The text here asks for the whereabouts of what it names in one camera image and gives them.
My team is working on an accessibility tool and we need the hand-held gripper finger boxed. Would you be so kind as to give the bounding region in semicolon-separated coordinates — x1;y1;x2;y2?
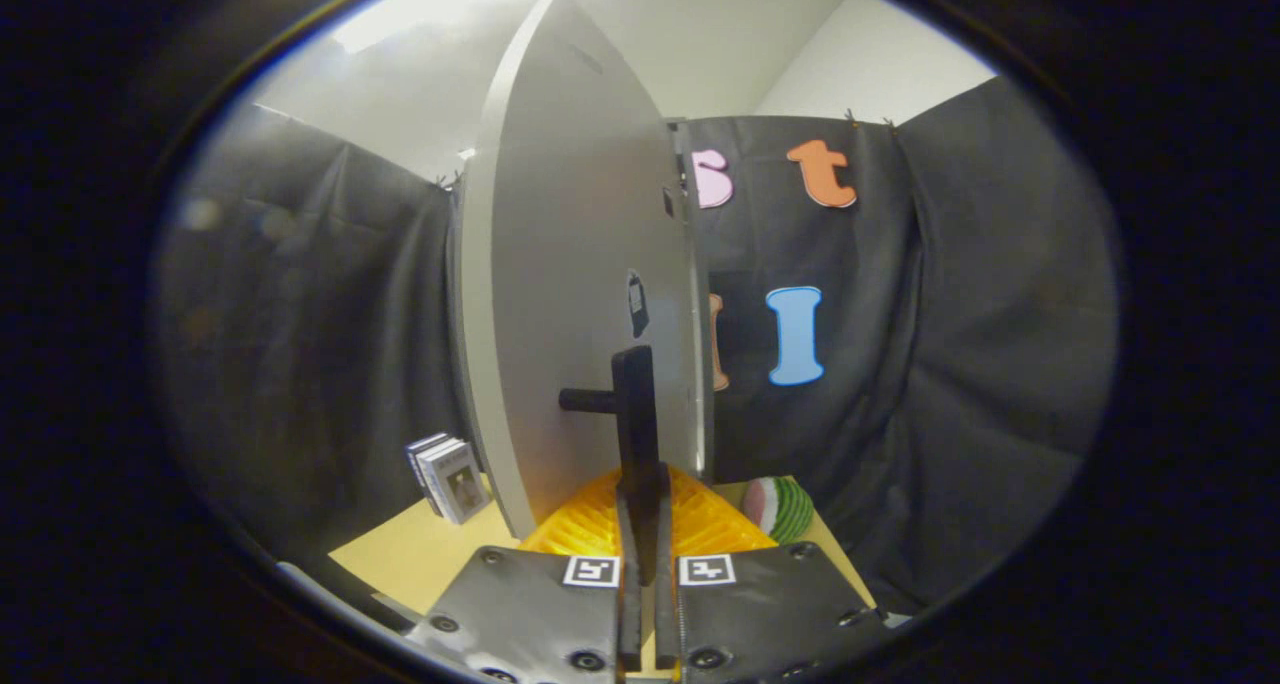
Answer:
638;344;889;684
408;344;643;684

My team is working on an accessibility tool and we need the grey shoe cabinet door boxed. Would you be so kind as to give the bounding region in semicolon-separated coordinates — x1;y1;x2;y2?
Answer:
455;0;701;541

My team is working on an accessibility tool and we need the watermelon slice toy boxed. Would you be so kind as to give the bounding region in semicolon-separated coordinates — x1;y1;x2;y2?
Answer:
740;475;817;546

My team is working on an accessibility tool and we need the white picture book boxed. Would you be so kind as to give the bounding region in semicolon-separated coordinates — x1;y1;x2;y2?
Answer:
404;431;451;517
422;439;494;526

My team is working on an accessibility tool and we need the black backdrop cloth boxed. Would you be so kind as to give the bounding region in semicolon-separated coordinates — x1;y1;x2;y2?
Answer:
153;74;1121;617

